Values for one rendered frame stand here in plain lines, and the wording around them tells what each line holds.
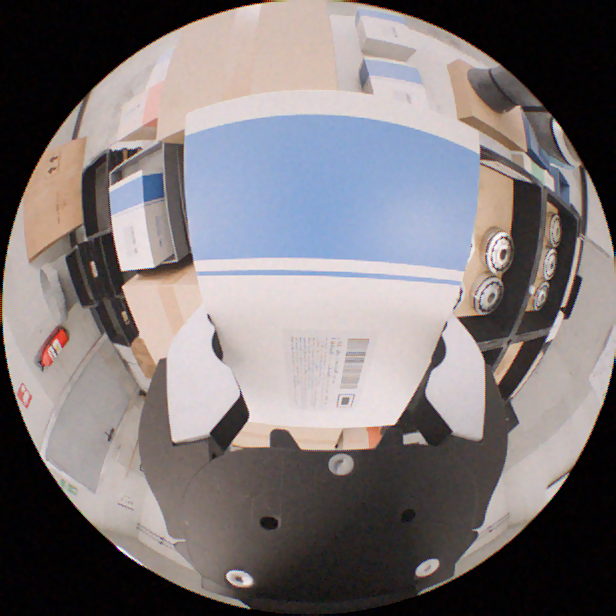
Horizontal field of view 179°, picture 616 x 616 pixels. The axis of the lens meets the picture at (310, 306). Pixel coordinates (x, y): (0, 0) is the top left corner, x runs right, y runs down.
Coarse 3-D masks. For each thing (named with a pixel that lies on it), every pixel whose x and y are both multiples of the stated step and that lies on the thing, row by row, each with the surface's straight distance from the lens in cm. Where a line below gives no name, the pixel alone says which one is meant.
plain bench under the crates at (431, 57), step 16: (336, 16) 82; (352, 16) 84; (336, 32) 73; (352, 32) 74; (416, 32) 87; (336, 48) 67; (352, 48) 68; (432, 48) 83; (448, 48) 90; (336, 64) 62; (352, 64) 63; (416, 64) 71; (432, 64) 75; (480, 64) 98; (352, 80) 60; (432, 80) 70; (448, 80) 75; (432, 96) 66; (448, 96) 70; (448, 112) 67; (144, 144) 75; (496, 144) 77
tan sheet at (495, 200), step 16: (480, 176) 51; (496, 176) 55; (480, 192) 51; (496, 192) 55; (512, 192) 59; (480, 208) 51; (496, 208) 55; (512, 208) 59; (480, 224) 51; (496, 224) 55; (480, 240) 52; (464, 272) 52; (480, 272) 55; (464, 304) 57
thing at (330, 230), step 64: (192, 128) 10; (256, 128) 8; (320, 128) 8; (384, 128) 9; (448, 128) 10; (192, 192) 9; (256, 192) 8; (320, 192) 8; (384, 192) 8; (448, 192) 9; (256, 256) 9; (320, 256) 8; (384, 256) 9; (448, 256) 10; (256, 320) 10; (320, 320) 10; (384, 320) 10; (448, 320) 12; (256, 384) 14; (320, 384) 13; (384, 384) 14
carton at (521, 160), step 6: (516, 156) 80; (522, 156) 79; (516, 162) 80; (522, 162) 78; (528, 162) 81; (528, 168) 80; (534, 168) 84; (540, 168) 88; (534, 174) 83; (540, 174) 88; (546, 174) 93; (540, 180) 87; (546, 180) 92; (552, 180) 97; (552, 186) 97
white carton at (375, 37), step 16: (368, 16) 71; (384, 16) 74; (400, 16) 78; (368, 32) 63; (384, 32) 65; (400, 32) 68; (368, 48) 65; (384, 48) 65; (400, 48) 64; (416, 48) 64
